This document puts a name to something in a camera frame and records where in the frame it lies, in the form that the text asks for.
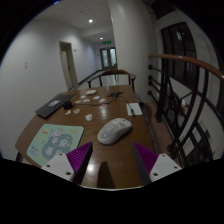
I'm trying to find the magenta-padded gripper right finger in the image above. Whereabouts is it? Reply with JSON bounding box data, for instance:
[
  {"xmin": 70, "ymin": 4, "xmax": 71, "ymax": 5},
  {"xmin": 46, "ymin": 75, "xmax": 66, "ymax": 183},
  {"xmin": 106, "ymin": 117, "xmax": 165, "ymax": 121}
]
[{"xmin": 132, "ymin": 142, "xmax": 183, "ymax": 186}]

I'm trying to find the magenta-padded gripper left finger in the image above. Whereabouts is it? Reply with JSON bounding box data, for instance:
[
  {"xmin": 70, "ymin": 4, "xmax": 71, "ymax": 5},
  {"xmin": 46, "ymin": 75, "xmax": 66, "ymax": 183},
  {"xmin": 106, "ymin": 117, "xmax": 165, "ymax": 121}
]
[{"xmin": 41, "ymin": 141, "xmax": 94, "ymax": 186}]

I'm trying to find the white perforated computer mouse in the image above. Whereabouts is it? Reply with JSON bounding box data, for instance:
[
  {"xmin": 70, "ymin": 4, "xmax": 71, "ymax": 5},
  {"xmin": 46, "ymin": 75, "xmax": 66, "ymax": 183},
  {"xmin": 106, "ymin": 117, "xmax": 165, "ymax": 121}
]
[{"xmin": 97, "ymin": 117, "xmax": 133, "ymax": 146}]

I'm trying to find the green printed mouse pad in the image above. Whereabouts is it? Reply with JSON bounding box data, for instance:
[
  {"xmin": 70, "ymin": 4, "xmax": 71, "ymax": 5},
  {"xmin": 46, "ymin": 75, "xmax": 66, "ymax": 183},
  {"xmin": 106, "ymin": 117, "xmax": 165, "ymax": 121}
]
[{"xmin": 26, "ymin": 123, "xmax": 85, "ymax": 167}]

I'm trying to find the dark closed laptop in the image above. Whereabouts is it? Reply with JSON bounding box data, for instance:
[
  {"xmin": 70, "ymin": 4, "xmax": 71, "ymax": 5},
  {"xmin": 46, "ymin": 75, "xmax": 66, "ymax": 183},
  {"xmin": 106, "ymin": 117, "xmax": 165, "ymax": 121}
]
[{"xmin": 35, "ymin": 94, "xmax": 78, "ymax": 119}]

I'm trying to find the open white door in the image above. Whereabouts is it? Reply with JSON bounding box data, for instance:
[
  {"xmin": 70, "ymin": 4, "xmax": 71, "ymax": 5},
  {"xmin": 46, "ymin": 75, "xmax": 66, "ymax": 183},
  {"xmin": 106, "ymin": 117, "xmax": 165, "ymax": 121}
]
[{"xmin": 59, "ymin": 41, "xmax": 79, "ymax": 90}]

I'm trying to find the dark wooden armchair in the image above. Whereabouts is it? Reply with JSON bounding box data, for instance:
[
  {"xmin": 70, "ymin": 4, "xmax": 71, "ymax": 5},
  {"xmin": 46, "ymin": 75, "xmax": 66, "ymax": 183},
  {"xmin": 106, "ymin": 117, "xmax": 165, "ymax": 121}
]
[{"xmin": 87, "ymin": 68, "xmax": 137, "ymax": 93}]

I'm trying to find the black railing with wooden handrail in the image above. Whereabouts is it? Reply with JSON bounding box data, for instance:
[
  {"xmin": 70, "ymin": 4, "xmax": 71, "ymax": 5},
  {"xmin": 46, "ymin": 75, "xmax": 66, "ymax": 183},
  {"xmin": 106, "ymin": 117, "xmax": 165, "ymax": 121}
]
[{"xmin": 147, "ymin": 53, "xmax": 224, "ymax": 168}]

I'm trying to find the dark framed window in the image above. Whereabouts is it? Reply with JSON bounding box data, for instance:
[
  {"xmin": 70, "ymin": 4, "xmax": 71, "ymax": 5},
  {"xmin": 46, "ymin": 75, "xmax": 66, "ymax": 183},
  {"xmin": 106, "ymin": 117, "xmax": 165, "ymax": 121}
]
[{"xmin": 161, "ymin": 22, "xmax": 198, "ymax": 90}]

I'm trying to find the glass double door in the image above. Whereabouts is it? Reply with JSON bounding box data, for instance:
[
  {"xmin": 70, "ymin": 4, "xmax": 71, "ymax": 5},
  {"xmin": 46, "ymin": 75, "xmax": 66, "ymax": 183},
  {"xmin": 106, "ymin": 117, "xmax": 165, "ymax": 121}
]
[{"xmin": 100, "ymin": 47, "xmax": 118, "ymax": 70}]

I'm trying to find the black cable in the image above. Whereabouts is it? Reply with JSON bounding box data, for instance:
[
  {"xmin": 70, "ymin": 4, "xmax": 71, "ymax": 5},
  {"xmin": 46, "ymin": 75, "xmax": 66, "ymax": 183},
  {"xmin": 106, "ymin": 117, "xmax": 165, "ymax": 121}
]
[{"xmin": 71, "ymin": 91, "xmax": 131, "ymax": 108}]

